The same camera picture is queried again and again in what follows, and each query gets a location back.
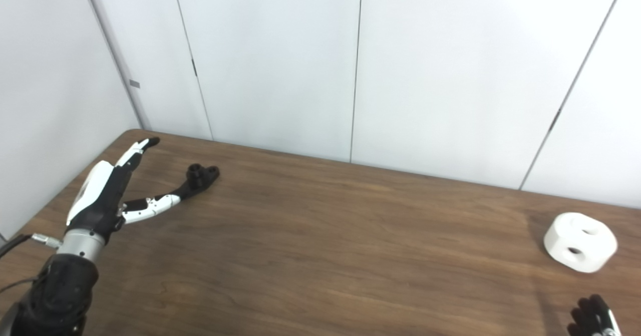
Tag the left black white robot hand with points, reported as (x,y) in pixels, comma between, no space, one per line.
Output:
(105,196)

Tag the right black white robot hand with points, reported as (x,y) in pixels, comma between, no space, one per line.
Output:
(591,321)

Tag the round white piece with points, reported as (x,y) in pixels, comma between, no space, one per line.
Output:
(566,236)

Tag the black flanged holder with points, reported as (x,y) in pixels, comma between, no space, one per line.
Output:
(204,175)

